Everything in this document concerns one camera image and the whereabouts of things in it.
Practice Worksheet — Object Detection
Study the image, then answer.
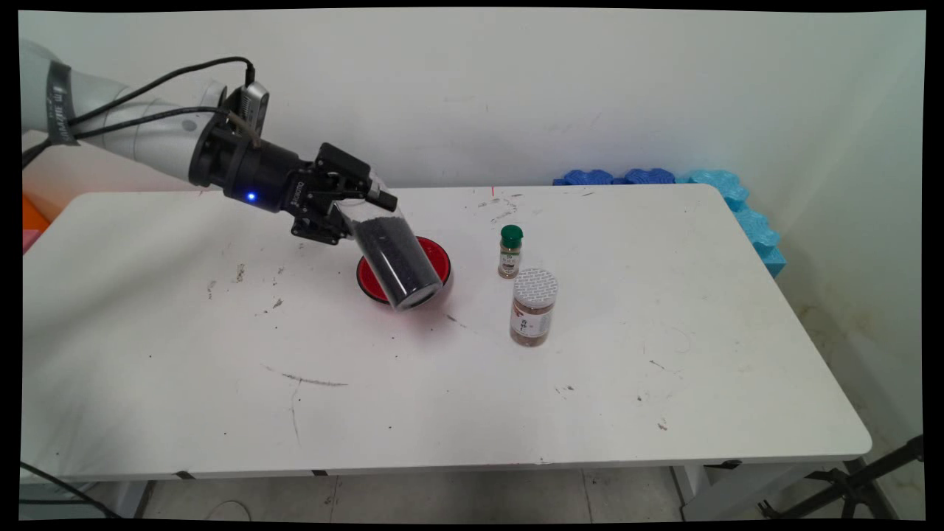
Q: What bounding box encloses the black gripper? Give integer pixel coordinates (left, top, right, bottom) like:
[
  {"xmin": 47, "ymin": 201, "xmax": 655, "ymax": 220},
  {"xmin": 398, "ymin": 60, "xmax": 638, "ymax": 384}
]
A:
[{"xmin": 214, "ymin": 135, "xmax": 399, "ymax": 246}]

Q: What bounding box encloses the clear jar with black seeds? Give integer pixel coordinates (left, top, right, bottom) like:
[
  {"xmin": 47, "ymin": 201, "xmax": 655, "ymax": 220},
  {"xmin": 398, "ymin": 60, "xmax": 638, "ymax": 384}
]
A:
[{"xmin": 336, "ymin": 171, "xmax": 444, "ymax": 311}]

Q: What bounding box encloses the red bowl with black rim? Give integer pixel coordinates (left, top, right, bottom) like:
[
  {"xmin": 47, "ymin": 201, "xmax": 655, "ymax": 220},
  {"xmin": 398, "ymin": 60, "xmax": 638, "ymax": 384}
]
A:
[{"xmin": 356, "ymin": 236, "xmax": 452, "ymax": 305}]

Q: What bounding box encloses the spice bottle with green cap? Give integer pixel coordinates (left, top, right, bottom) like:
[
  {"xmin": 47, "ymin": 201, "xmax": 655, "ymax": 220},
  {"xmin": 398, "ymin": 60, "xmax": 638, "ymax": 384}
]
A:
[{"xmin": 498, "ymin": 225, "xmax": 525, "ymax": 280}]

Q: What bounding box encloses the peanut jar with white lid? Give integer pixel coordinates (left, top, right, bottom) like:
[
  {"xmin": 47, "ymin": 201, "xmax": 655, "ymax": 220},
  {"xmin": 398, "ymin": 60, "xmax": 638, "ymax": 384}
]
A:
[{"xmin": 509, "ymin": 268, "xmax": 559, "ymax": 347}]

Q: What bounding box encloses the orange block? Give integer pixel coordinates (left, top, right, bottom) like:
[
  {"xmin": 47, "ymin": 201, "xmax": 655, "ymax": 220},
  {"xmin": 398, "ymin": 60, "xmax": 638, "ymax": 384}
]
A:
[{"xmin": 22, "ymin": 193, "xmax": 51, "ymax": 231}]

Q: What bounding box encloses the black tripod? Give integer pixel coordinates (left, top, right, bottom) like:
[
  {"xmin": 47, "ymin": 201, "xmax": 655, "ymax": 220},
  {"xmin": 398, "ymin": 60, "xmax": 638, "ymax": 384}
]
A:
[{"xmin": 758, "ymin": 435, "xmax": 924, "ymax": 520}]

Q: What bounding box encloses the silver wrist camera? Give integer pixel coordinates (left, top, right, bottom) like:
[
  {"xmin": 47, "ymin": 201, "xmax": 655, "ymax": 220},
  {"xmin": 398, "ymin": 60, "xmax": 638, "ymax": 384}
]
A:
[{"xmin": 223, "ymin": 81, "xmax": 271, "ymax": 141}]

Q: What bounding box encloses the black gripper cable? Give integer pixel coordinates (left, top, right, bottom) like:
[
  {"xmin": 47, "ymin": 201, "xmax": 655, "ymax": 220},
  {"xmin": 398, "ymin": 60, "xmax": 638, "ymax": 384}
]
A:
[{"xmin": 22, "ymin": 107, "xmax": 229, "ymax": 169}]

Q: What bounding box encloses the black velcro strap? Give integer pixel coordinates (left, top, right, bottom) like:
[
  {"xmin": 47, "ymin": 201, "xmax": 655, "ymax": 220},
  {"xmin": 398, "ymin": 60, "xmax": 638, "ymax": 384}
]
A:
[{"xmin": 46, "ymin": 60, "xmax": 80, "ymax": 146}]

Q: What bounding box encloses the white table leg frame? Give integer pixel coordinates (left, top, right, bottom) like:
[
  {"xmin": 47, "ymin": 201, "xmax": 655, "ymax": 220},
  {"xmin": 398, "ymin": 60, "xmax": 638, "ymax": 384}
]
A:
[
  {"xmin": 88, "ymin": 481, "xmax": 157, "ymax": 519},
  {"xmin": 671, "ymin": 461, "xmax": 849, "ymax": 521}
]

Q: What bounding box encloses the black floor cable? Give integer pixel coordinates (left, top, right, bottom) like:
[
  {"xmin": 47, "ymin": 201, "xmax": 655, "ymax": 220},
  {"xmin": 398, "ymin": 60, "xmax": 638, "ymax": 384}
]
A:
[{"xmin": 21, "ymin": 461, "xmax": 124, "ymax": 518}]

